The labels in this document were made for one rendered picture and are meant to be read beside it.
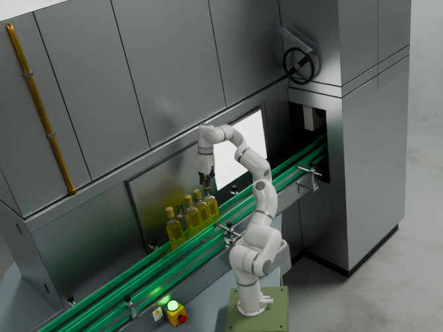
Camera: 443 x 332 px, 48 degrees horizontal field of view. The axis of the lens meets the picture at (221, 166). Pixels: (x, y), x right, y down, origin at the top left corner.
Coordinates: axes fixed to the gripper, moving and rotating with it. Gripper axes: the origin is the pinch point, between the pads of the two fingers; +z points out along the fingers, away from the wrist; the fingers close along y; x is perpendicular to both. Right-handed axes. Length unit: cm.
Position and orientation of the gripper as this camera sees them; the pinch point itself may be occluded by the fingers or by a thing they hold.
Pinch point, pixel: (205, 181)
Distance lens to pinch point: 239.4
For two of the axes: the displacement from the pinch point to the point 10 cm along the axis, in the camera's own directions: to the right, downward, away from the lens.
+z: -0.3, 9.4, 3.5
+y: 6.8, 2.7, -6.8
